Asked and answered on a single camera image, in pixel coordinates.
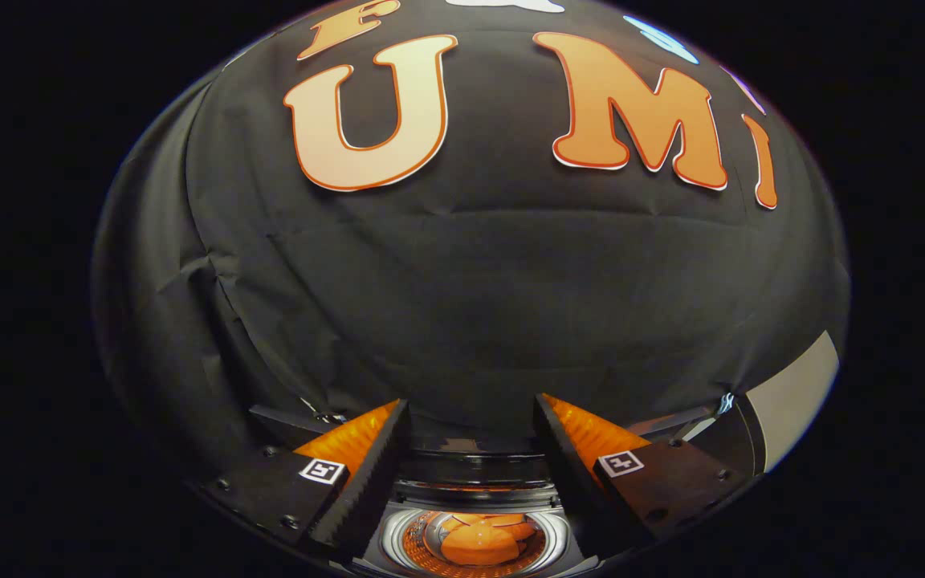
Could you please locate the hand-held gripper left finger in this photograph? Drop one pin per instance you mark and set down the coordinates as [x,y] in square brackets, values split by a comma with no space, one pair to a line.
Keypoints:
[366,482]

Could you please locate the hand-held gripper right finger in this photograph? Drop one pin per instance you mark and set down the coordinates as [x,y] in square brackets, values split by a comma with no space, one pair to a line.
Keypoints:
[571,474]

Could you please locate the small grey washing machine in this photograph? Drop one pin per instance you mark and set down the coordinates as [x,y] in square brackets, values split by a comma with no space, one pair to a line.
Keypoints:
[470,494]

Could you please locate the yellow polo shirt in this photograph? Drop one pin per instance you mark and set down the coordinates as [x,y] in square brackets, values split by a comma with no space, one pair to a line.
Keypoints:
[482,546]

